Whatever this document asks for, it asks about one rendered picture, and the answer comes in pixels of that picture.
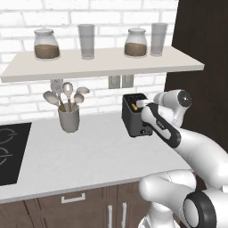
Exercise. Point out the grey wall outlet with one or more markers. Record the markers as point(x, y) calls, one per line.
point(127, 81)
point(114, 82)

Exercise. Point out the brown drawer front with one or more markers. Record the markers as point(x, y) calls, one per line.
point(74, 215)

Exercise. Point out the glass jar with brown contents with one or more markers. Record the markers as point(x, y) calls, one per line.
point(46, 47)
point(135, 46)

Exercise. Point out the beige wall shelf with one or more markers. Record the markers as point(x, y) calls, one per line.
point(98, 63)

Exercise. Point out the silver slotted spatula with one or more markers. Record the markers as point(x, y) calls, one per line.
point(56, 86)

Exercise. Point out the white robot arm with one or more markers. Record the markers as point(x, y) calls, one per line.
point(205, 154)

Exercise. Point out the grey utensil pot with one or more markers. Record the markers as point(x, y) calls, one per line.
point(69, 121)

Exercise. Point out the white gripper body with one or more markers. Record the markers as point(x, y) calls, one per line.
point(143, 103)

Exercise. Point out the black toaster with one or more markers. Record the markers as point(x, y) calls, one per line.
point(133, 121)

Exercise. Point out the clear drinking glass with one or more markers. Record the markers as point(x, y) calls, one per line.
point(86, 41)
point(158, 38)

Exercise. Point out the black hob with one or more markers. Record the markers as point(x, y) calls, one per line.
point(12, 153)

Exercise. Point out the orange bread slice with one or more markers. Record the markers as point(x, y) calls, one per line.
point(134, 107)

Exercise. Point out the tall dark brown cabinet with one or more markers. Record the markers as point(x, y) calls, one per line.
point(205, 53)

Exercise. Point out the brown cupboard door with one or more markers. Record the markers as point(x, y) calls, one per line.
point(112, 196)
point(12, 216)
point(132, 207)

